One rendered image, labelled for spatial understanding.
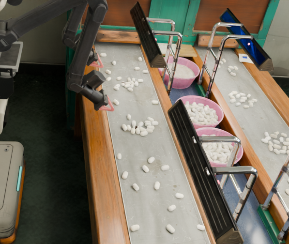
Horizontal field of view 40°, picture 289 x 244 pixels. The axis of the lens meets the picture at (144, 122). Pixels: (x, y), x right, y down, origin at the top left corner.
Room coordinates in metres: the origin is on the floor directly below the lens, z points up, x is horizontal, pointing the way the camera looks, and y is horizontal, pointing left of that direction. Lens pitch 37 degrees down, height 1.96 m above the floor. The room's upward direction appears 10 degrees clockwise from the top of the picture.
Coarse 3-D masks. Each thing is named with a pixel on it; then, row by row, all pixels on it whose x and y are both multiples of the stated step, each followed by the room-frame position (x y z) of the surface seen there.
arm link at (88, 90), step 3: (87, 84) 1.46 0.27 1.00; (84, 87) 1.44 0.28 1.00; (87, 87) 1.45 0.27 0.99; (90, 87) 1.46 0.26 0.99; (81, 90) 1.43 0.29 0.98; (84, 90) 1.43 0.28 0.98; (87, 90) 1.44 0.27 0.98; (90, 90) 1.45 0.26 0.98; (93, 90) 1.46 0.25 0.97; (81, 93) 1.44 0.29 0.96; (84, 93) 1.44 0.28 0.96; (87, 93) 1.44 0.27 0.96; (90, 93) 1.44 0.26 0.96; (87, 96) 1.44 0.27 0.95
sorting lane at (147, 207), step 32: (128, 64) 2.15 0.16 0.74; (128, 96) 1.81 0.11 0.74; (160, 128) 1.58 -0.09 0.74; (128, 160) 1.31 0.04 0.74; (160, 160) 1.34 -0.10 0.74; (128, 192) 1.12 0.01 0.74; (160, 192) 1.15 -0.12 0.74; (128, 224) 0.96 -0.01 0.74; (160, 224) 0.99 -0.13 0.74; (192, 224) 1.02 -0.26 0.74
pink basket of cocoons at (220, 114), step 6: (186, 96) 1.87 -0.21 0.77; (192, 96) 1.88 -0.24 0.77; (198, 96) 1.89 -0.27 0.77; (192, 102) 1.87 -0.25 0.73; (198, 102) 1.88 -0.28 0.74; (204, 102) 1.88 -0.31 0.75; (216, 108) 1.83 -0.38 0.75; (216, 114) 1.80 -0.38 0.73; (222, 114) 1.76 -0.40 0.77; (198, 126) 1.64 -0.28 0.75; (204, 126) 1.64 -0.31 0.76; (210, 126) 1.65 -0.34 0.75
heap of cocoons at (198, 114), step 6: (186, 102) 1.85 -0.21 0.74; (186, 108) 1.80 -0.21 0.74; (192, 108) 1.81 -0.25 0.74; (198, 108) 1.81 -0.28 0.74; (204, 108) 1.82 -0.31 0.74; (210, 108) 1.83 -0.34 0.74; (192, 114) 1.75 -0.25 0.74; (198, 114) 1.76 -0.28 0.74; (204, 114) 1.77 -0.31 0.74; (210, 114) 1.78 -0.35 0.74; (192, 120) 1.70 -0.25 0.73; (198, 120) 1.73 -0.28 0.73; (204, 120) 1.71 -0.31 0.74; (210, 120) 1.72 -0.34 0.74; (216, 120) 1.75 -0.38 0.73
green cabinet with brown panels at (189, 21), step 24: (120, 0) 2.38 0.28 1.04; (144, 0) 2.42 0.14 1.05; (168, 0) 2.47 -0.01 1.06; (192, 0) 2.50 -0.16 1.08; (216, 0) 2.56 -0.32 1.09; (240, 0) 2.61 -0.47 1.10; (264, 0) 2.66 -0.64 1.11; (120, 24) 2.38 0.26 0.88; (168, 24) 2.47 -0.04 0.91; (192, 24) 2.51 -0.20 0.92; (264, 24) 2.66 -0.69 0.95
